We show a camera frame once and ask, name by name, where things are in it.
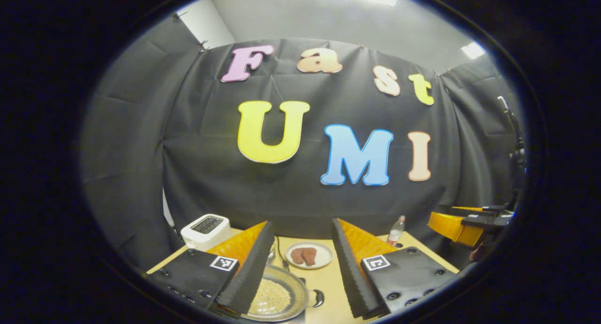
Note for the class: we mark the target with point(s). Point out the dark tripod stand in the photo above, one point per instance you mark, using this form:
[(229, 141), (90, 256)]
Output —
[(516, 155)]

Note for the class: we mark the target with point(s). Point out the pile of yellow soybeans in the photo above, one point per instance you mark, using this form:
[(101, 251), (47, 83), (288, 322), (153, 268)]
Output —
[(272, 296)]

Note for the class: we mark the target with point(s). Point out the white toaster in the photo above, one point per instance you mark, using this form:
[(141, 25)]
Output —
[(204, 232)]

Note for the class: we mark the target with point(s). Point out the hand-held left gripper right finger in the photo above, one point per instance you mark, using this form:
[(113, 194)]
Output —
[(352, 277)]

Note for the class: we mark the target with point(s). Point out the clear plastic water bottle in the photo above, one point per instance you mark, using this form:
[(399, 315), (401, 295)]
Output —
[(395, 232)]

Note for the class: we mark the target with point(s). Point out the small brown meat piece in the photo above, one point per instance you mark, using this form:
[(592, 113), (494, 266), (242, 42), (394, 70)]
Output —
[(297, 256)]

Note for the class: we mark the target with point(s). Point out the black backdrop cloth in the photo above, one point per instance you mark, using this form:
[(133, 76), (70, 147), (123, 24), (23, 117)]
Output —
[(206, 150)]

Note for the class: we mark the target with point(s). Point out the stainless steel pot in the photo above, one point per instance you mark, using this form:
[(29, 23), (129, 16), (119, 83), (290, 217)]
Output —
[(298, 298)]

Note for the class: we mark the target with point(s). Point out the white round plate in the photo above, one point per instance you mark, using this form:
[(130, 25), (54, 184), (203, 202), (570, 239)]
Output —
[(324, 253)]

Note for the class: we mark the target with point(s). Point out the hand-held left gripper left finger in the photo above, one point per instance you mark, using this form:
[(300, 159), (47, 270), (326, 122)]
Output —
[(251, 272)]

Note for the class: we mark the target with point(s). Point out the large brown meat piece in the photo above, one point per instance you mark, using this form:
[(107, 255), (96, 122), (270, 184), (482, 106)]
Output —
[(310, 256)]

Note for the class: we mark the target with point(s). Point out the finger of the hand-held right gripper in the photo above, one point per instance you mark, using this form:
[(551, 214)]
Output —
[(488, 210), (450, 226)]

